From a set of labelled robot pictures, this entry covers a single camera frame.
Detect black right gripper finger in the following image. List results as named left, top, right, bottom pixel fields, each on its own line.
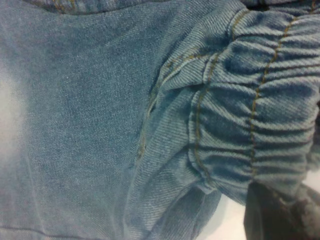
left=243, top=181, right=320, bottom=240

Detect blue denim pants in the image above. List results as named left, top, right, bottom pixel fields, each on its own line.
left=0, top=0, right=320, bottom=240

